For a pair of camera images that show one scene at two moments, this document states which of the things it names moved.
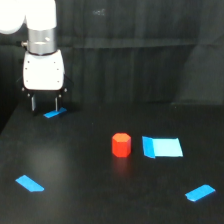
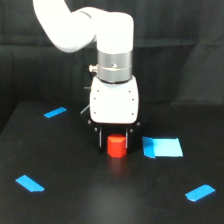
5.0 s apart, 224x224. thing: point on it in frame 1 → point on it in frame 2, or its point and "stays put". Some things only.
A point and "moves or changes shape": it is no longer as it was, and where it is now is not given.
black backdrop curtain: x=126 y=52 stays put
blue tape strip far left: x=55 y=112 stays put
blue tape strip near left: x=29 y=184 stays put
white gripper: x=43 y=76 → x=114 y=103
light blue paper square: x=161 y=147 stays put
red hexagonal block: x=121 y=145 moves or changes shape
